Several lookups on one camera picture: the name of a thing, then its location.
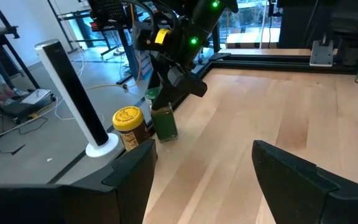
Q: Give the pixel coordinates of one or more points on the black perforated box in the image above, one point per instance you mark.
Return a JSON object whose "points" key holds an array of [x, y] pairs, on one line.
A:
{"points": [[107, 11]]}

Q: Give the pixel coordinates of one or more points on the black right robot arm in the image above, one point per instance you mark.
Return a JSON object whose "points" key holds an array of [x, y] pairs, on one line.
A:
{"points": [[207, 18]]}

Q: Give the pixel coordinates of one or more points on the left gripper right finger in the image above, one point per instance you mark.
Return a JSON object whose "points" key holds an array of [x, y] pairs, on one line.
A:
{"points": [[306, 199]]}

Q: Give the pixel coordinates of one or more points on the white laptop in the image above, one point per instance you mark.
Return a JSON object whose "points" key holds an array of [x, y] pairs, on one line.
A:
{"points": [[36, 96]]}

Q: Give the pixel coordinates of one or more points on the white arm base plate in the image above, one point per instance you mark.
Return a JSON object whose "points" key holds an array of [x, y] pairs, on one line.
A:
{"points": [[321, 57]]}

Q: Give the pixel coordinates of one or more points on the black desk leg frame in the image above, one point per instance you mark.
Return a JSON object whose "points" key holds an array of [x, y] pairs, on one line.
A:
{"points": [[8, 40]]}

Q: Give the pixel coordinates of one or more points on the yellow-lid spice jar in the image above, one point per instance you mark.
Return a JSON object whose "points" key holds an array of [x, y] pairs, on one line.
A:
{"points": [[130, 124]]}

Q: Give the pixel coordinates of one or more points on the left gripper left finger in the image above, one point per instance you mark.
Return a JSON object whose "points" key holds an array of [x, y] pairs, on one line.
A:
{"points": [[104, 202]]}

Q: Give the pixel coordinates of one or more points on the black and white post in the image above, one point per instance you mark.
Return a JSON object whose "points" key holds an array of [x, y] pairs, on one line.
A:
{"points": [[73, 96]]}

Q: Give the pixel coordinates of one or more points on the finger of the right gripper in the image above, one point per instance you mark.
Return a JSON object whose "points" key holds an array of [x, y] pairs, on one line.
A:
{"points": [[156, 71], [186, 82]]}

